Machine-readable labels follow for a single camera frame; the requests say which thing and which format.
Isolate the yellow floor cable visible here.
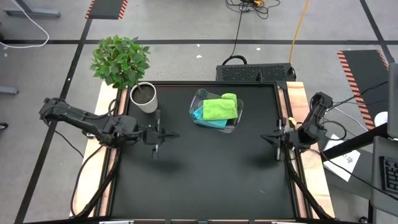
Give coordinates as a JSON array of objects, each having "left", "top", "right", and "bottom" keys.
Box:
[{"left": 288, "top": 0, "right": 311, "bottom": 65}]

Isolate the green leafy plant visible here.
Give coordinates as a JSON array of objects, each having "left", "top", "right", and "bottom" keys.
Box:
[{"left": 90, "top": 34, "right": 151, "bottom": 90}]

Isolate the grey monitor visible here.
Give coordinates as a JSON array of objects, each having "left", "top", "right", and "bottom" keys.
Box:
[{"left": 387, "top": 62, "right": 398, "bottom": 139}]

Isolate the black keyboard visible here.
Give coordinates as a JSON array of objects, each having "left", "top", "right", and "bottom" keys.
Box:
[{"left": 378, "top": 154, "right": 398, "bottom": 196}]

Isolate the clear plastic bin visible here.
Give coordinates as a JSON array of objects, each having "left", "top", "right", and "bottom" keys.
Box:
[{"left": 188, "top": 88, "right": 244, "bottom": 134}]

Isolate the white floor cable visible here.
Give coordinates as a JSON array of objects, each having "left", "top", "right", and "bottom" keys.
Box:
[{"left": 0, "top": 0, "right": 50, "bottom": 50}]

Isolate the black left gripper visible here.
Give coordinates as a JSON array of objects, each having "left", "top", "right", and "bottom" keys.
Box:
[{"left": 142, "top": 108, "right": 181, "bottom": 161}]

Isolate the black cable bundle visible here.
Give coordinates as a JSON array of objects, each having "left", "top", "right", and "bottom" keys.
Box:
[{"left": 225, "top": 0, "right": 282, "bottom": 20}]

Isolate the white round cup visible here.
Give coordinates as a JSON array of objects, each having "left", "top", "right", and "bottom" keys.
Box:
[{"left": 373, "top": 110, "right": 389, "bottom": 128}]

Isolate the black desk bar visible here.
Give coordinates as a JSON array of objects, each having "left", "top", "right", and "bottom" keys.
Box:
[{"left": 320, "top": 122, "right": 389, "bottom": 161}]

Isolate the black computer case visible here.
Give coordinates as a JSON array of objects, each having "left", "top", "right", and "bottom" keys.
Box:
[{"left": 215, "top": 62, "right": 297, "bottom": 83}]

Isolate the white paper sheet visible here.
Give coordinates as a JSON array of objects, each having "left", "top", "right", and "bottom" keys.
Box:
[{"left": 322, "top": 133, "right": 361, "bottom": 183}]

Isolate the black hazard-striped floor mat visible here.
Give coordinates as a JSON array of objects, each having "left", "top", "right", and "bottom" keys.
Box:
[
  {"left": 336, "top": 49, "right": 390, "bottom": 131},
  {"left": 84, "top": 0, "right": 129, "bottom": 21}
]

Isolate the grey metal furniture leg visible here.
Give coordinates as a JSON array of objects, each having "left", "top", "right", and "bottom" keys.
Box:
[{"left": 4, "top": 0, "right": 62, "bottom": 18}]

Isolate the grey desk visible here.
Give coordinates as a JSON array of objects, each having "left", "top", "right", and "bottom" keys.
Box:
[{"left": 369, "top": 135, "right": 398, "bottom": 210}]

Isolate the black power cable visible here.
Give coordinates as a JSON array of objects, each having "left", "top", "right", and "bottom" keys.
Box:
[{"left": 221, "top": 6, "right": 249, "bottom": 66}]

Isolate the wooden table side board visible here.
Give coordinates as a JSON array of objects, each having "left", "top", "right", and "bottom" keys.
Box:
[
  {"left": 68, "top": 81, "right": 129, "bottom": 218},
  {"left": 277, "top": 81, "right": 336, "bottom": 218}
]

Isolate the white coiled cable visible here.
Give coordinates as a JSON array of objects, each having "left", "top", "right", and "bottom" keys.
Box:
[{"left": 333, "top": 106, "right": 369, "bottom": 132}]

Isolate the grey metal furniture foot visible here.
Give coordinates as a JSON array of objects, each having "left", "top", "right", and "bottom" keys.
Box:
[{"left": 0, "top": 86, "right": 20, "bottom": 95}]

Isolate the black floor cable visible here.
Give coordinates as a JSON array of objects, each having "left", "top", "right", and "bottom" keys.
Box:
[
  {"left": 323, "top": 154, "right": 398, "bottom": 202},
  {"left": 328, "top": 80, "right": 389, "bottom": 111}
]

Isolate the blue microfiber towel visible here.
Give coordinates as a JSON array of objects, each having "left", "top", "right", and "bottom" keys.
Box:
[{"left": 192, "top": 105, "right": 229, "bottom": 129}]

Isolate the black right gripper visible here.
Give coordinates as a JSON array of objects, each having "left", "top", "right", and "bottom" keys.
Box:
[{"left": 259, "top": 118, "right": 301, "bottom": 162}]

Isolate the green microfiber towel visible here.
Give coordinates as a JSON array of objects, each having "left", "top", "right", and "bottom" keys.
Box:
[{"left": 202, "top": 98, "right": 239, "bottom": 121}]

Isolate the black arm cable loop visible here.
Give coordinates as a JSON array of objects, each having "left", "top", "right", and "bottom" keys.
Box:
[{"left": 70, "top": 144, "right": 105, "bottom": 217}]

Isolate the white plant pot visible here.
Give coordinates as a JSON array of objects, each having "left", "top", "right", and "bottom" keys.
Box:
[{"left": 129, "top": 81, "right": 159, "bottom": 114}]

